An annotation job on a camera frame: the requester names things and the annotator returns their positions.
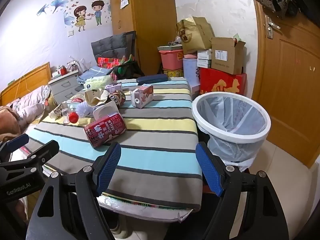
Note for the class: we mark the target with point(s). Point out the white small box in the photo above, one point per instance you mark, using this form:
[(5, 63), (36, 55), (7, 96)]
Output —
[(203, 54)]

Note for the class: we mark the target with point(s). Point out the dark blue glasses case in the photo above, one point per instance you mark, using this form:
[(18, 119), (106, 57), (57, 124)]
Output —
[(151, 78)]

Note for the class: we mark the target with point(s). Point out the white hanging tag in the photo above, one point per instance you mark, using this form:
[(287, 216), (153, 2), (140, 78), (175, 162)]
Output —
[(124, 2)]

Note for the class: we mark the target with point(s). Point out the pink storage bin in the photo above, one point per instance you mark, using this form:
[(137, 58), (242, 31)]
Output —
[(172, 60)]

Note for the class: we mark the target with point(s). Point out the red milk carton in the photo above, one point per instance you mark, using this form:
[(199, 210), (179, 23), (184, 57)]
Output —
[(105, 131)]

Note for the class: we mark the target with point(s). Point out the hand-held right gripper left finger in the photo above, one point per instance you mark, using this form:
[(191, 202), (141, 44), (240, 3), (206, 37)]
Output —
[(107, 168)]

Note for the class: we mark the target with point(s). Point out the green patterned flat box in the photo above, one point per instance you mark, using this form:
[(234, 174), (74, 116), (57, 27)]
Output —
[(170, 47)]

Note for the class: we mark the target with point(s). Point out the red gift box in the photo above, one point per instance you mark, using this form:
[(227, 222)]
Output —
[(225, 80)]

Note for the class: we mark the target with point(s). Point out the cartoon couple wall sticker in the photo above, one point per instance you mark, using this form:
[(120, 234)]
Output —
[(80, 15)]

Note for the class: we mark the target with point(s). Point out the translucent white bin liner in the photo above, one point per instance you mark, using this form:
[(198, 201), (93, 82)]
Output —
[(225, 146)]

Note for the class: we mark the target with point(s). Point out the dark plaid tote bag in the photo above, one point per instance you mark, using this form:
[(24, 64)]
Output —
[(127, 71)]

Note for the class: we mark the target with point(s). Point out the patterned paper cup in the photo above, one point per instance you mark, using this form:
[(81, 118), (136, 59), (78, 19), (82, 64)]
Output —
[(58, 110)]

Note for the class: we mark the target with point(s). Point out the grey nightstand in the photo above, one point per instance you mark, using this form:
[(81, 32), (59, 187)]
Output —
[(63, 87)]

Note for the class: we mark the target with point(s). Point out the wooden door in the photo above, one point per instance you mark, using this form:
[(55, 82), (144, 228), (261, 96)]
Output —
[(287, 80)]

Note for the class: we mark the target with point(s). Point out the striped tablecloth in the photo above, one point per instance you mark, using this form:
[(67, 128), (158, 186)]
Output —
[(155, 135)]

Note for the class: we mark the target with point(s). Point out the white plastic cup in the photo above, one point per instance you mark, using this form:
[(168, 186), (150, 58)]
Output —
[(105, 110)]

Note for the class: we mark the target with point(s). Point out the pink milk carton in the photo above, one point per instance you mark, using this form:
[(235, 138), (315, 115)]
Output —
[(143, 95)]

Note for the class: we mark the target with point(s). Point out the pale green tissue pack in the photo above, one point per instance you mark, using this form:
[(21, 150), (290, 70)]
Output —
[(98, 82)]

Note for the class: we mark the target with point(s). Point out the lavender bucket with pink lid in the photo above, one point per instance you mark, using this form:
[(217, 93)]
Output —
[(190, 71)]

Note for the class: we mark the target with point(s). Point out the open cardboard box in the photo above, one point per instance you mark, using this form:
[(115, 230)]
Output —
[(233, 60)]

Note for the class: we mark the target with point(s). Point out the pink bedding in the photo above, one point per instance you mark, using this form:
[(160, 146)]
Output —
[(30, 110)]

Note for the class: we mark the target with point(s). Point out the red cartoon snack packet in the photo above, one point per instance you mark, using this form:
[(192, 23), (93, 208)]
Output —
[(117, 99)]

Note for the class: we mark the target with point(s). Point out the brown paper bag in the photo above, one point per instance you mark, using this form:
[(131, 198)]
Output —
[(197, 36)]

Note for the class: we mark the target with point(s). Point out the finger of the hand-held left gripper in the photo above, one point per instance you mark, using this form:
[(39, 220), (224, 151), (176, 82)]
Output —
[(42, 152), (17, 141)]

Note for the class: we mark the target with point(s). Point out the white wall switch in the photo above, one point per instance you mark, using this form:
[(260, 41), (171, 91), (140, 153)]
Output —
[(71, 33)]

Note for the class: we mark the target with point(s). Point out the grey cushioned chair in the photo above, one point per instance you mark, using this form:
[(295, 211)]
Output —
[(110, 45)]

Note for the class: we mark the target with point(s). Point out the yellow patterned box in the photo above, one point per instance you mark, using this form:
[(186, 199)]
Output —
[(172, 73)]

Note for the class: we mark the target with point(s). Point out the white box with green stripe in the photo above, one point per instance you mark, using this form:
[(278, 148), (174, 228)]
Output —
[(203, 63)]

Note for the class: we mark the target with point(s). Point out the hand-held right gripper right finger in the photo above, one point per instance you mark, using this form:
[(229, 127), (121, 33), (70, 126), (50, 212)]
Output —
[(208, 170)]

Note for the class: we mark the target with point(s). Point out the red jar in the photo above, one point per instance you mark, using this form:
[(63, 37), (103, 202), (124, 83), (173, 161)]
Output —
[(63, 70)]

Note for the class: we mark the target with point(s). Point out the wooden headboard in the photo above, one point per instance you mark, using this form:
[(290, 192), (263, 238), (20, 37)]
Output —
[(32, 78)]

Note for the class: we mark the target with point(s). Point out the clear bottle with red cap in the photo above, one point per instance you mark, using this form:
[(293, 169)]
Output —
[(72, 110)]

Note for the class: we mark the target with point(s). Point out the red plaid cloth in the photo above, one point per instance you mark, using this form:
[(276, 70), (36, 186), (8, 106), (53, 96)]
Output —
[(107, 62)]

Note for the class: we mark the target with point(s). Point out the cream cloth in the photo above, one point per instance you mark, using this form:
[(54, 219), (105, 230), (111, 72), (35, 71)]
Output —
[(92, 97)]

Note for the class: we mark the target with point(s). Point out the white round trash bin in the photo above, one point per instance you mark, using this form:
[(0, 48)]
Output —
[(250, 140)]

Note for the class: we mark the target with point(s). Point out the folded blue cloth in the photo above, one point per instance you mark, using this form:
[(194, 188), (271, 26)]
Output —
[(93, 72)]

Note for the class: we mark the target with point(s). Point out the white foam net sleeve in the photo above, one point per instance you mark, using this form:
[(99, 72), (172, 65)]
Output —
[(83, 108)]

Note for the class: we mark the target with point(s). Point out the beige slipper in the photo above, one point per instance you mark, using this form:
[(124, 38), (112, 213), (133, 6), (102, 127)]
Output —
[(120, 227)]

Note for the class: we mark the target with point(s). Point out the brown patterned hanging bag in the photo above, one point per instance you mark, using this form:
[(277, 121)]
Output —
[(271, 1)]

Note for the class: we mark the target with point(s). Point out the brown plush blanket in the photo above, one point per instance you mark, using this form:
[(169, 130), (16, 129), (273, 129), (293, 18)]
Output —
[(7, 122)]

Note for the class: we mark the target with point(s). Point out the green paper sheet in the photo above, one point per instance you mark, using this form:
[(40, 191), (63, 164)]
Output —
[(238, 38)]

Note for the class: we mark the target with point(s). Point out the small purple box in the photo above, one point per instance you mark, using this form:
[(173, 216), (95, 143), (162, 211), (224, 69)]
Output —
[(113, 88)]

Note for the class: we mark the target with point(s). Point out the wooden wardrobe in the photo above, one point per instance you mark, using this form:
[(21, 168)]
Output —
[(150, 30)]

